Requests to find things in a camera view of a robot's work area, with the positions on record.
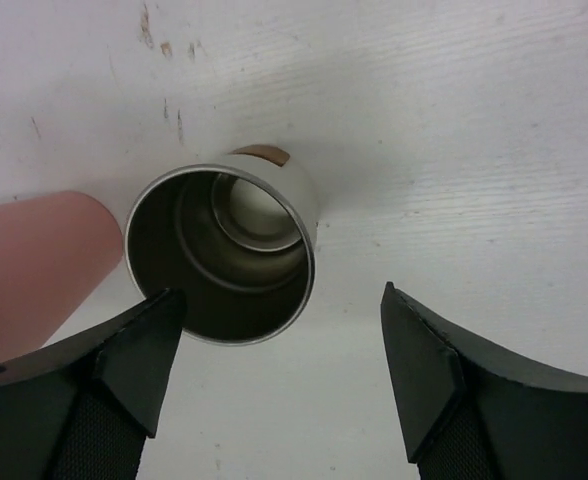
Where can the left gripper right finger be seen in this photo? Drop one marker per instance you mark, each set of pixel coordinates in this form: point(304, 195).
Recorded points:
point(471, 409)

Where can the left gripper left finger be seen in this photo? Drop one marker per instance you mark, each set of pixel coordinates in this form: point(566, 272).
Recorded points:
point(83, 407)

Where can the pink plastic cup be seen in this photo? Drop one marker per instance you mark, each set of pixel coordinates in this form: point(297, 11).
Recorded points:
point(55, 250)

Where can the steel cup with cork base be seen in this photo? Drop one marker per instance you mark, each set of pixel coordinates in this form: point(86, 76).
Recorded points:
point(237, 235)

